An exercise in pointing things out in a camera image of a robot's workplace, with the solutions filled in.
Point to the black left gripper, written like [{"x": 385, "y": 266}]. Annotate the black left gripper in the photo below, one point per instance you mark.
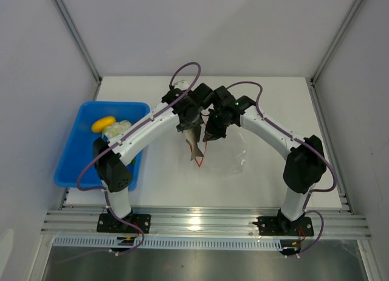
[{"x": 185, "y": 126}]

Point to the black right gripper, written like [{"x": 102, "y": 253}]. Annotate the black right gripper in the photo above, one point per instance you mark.
[{"x": 210, "y": 132}]

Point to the grey toy fish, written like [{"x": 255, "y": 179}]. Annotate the grey toy fish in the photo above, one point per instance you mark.
[{"x": 192, "y": 137}]

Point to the clear orange-zipper zip bag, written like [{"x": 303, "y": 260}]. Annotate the clear orange-zipper zip bag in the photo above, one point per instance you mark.
[{"x": 225, "y": 156}]

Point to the white green toy cauliflower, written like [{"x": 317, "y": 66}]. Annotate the white green toy cauliflower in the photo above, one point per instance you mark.
[{"x": 116, "y": 129}]

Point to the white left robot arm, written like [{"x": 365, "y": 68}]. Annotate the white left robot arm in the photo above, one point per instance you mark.
[{"x": 114, "y": 156}]

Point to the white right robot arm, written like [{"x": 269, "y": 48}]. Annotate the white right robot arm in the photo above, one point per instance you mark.
[{"x": 304, "y": 157}]

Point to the yellow toy lemon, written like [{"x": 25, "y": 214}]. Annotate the yellow toy lemon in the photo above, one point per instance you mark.
[{"x": 99, "y": 125}]

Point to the blue plastic bin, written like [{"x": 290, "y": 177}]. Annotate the blue plastic bin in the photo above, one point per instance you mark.
[{"x": 77, "y": 153}]

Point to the aluminium front frame rail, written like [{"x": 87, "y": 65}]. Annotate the aluminium front frame rail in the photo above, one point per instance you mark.
[{"x": 203, "y": 222}]

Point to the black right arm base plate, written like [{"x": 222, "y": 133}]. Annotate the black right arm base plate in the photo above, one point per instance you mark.
[{"x": 276, "y": 226}]

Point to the right side aluminium rail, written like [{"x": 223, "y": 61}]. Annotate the right side aluminium rail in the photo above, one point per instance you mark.
[{"x": 341, "y": 186}]

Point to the left aluminium corner post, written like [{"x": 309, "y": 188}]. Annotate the left aluminium corner post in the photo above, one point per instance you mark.
[{"x": 76, "y": 37}]

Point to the aluminium corner post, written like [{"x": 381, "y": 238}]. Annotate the aluminium corner post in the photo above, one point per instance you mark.
[
  {"x": 340, "y": 34},
  {"x": 76, "y": 37}
]

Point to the white slotted cable duct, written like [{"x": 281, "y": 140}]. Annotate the white slotted cable duct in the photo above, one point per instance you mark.
[{"x": 250, "y": 244}]

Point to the right aluminium corner post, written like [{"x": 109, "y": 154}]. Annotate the right aluminium corner post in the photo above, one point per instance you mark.
[{"x": 340, "y": 34}]

